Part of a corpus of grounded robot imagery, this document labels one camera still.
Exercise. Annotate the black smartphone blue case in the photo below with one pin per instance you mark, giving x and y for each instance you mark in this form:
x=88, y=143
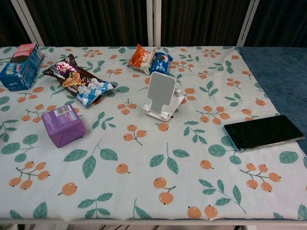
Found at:
x=261, y=133

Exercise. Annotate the white folding phone stand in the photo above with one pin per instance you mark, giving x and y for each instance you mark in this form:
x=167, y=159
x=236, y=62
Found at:
x=159, y=91

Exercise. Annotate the small blue Oreo packet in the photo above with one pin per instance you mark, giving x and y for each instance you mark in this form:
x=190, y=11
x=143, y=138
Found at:
x=160, y=63

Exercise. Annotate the floral orange fruit tablecloth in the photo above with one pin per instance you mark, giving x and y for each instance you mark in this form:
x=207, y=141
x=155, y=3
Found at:
x=144, y=167

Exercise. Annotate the orange snack packet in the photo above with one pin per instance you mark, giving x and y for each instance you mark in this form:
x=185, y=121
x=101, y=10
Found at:
x=140, y=58

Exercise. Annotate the brown Dofi snack bag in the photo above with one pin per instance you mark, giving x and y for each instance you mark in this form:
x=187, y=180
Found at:
x=76, y=81

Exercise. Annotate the purple wrapped tissue pack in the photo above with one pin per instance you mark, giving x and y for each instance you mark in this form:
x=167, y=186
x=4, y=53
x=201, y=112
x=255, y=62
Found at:
x=64, y=127

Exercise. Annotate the dark blue carpet mat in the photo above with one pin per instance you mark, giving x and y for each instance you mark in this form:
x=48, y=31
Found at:
x=283, y=79

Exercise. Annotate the blue Oreo cookie box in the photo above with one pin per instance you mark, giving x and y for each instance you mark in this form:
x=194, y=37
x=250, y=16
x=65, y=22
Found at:
x=19, y=69

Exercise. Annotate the white upright frame post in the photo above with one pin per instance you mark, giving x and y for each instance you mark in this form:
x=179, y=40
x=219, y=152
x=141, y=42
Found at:
x=153, y=21

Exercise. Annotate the white slanted frame post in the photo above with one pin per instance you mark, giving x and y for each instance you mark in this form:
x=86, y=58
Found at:
x=248, y=21
x=27, y=22

